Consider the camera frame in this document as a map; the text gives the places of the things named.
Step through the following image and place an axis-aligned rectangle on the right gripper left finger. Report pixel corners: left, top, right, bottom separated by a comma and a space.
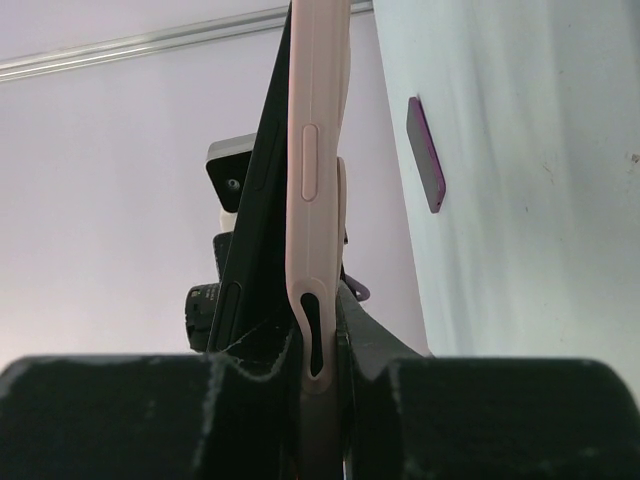
1, 327, 298, 479

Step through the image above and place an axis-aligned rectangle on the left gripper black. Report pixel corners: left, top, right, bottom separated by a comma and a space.
185, 232, 233, 350

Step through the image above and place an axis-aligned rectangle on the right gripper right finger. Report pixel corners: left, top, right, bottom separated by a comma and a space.
338, 289, 639, 479

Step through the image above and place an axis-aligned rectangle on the pink silicone phone case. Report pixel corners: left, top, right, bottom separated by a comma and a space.
285, 1, 351, 479

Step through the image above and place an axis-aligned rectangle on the black phone from blue case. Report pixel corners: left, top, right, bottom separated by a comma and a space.
406, 96, 446, 214

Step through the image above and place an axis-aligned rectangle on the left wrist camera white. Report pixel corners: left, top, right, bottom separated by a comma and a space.
205, 133, 256, 233

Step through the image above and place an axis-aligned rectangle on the left aluminium frame post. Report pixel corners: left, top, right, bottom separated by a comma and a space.
0, 0, 376, 84

